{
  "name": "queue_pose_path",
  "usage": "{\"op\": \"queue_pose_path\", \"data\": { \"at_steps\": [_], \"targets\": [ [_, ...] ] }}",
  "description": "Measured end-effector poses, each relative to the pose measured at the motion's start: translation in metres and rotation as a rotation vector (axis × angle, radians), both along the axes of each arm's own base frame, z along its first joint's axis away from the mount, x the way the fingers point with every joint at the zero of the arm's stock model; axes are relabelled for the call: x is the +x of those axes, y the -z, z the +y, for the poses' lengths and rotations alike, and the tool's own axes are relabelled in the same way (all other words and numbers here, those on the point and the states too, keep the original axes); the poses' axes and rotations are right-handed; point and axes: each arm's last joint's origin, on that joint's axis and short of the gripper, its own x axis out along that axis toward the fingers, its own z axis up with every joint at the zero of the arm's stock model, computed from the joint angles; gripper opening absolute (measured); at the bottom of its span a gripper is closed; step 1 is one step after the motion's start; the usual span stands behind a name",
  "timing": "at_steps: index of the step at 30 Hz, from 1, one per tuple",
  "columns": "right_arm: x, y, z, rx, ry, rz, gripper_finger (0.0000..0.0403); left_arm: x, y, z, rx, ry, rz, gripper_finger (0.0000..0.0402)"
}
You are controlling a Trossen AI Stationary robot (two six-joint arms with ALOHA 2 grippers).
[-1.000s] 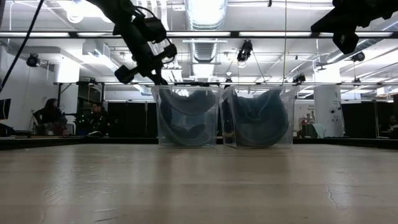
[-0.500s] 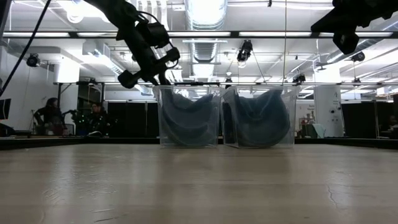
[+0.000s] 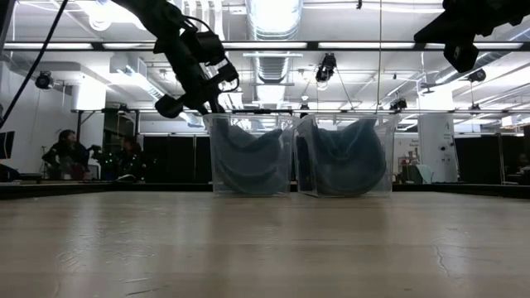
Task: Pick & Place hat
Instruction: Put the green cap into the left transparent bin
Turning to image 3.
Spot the black rig post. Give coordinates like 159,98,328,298
0,0,18,57

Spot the clear plastic storage bin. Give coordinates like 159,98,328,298
292,113,401,199
201,112,296,198

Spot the black hanging cable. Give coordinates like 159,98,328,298
0,0,70,129

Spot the white round pillar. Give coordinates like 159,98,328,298
417,113,460,184

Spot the thin black frame bar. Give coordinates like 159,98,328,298
70,107,530,117

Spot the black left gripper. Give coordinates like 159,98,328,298
154,61,228,126

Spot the black overhead frame bar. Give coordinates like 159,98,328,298
0,40,530,53

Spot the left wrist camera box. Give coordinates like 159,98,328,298
181,27,241,93

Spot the dark monitor screen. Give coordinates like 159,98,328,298
0,130,16,161

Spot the black partition panel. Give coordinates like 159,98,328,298
454,135,503,185
138,135,213,185

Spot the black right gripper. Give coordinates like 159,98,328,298
436,0,504,75

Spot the black table edge rail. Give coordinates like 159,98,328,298
0,181,530,200

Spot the dark green denim bucket hat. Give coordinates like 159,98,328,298
213,119,287,171

